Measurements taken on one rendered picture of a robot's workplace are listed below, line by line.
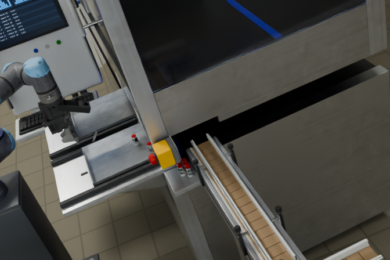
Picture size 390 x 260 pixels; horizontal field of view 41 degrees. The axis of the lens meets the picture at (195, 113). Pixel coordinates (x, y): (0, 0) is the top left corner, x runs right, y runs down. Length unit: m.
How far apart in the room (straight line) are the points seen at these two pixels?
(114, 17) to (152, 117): 0.40
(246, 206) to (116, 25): 0.70
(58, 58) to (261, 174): 1.23
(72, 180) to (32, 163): 1.88
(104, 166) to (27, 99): 0.88
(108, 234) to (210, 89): 1.52
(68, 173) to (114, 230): 1.04
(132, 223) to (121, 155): 1.06
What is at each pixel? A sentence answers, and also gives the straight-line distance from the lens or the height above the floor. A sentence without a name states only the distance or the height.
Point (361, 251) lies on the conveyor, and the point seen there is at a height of 0.93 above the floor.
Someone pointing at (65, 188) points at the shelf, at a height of 0.88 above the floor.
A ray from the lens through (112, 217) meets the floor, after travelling 3.27.
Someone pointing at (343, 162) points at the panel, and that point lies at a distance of 2.41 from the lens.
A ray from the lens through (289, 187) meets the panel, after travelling 2.33.
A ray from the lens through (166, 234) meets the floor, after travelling 3.02.
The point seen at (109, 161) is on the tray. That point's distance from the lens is 2.17.
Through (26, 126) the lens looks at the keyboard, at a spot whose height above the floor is 0.83.
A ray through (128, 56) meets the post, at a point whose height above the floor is 1.38.
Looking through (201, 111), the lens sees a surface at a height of 1.06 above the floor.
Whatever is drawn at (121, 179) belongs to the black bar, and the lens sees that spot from 2.03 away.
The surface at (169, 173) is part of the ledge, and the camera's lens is 1.99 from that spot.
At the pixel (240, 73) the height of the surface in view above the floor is 1.14.
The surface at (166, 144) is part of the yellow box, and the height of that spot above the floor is 1.03.
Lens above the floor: 2.14
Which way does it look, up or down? 34 degrees down
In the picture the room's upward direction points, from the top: 18 degrees counter-clockwise
